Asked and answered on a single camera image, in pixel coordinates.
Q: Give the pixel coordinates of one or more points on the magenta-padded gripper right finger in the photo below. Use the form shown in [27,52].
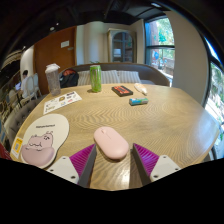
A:
[163,167]

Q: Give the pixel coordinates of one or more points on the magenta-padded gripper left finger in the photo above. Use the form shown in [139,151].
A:
[63,166]

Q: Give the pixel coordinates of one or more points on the pink computer mouse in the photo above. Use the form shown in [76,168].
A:
[110,142]

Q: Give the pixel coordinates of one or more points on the white cartoon mouse pad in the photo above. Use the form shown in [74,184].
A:
[43,136]

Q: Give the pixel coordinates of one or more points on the yellow sticker card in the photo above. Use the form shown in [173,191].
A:
[17,147]

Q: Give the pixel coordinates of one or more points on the white sticker sheet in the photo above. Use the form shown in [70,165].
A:
[61,101]

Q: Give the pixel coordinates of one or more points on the small teal box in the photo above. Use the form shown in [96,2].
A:
[138,101]

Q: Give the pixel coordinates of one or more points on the white wrapped packet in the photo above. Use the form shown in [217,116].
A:
[140,88]

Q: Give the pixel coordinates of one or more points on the clear shaker bottle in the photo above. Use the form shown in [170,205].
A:
[53,81]

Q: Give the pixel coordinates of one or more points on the white dining chair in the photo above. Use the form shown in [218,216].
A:
[33,85]

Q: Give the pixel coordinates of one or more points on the black and red box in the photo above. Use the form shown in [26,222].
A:
[122,90]

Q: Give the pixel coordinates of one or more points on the black backpack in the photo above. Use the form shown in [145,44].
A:
[69,79]

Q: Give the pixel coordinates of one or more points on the large side window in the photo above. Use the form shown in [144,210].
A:
[216,96]

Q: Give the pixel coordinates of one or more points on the striped cushion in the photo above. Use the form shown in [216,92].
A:
[110,76]
[84,78]
[130,77]

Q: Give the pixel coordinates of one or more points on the person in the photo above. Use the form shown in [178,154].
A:
[24,83]

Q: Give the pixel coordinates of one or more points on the green drink can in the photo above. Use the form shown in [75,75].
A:
[95,79]

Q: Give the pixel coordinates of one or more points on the brown curved sofa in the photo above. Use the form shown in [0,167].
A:
[150,73]

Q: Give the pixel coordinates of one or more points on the wooden door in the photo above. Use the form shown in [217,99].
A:
[50,56]

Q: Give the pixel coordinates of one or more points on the black-framed window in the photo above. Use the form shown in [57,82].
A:
[160,46]

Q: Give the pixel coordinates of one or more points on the white door sign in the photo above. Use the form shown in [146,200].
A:
[65,44]

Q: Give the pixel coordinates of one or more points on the glass-door cabinet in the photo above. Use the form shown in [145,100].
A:
[121,45]

